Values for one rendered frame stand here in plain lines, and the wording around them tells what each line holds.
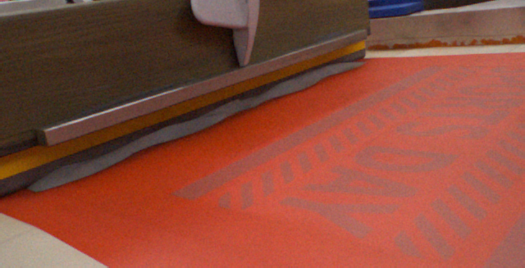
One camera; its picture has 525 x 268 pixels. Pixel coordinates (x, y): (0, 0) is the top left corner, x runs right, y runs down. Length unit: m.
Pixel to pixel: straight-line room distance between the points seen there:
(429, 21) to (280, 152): 0.34
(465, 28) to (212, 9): 0.30
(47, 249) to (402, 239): 0.14
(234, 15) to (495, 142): 0.20
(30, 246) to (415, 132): 0.20
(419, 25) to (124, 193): 0.42
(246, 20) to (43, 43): 0.15
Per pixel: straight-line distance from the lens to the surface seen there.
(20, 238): 0.26
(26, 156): 0.33
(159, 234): 0.22
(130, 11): 0.35
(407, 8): 0.61
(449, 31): 0.59
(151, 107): 0.34
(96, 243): 0.23
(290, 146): 0.30
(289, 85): 0.46
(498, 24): 0.57
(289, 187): 0.24
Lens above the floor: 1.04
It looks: 15 degrees down
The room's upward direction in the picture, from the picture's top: 9 degrees counter-clockwise
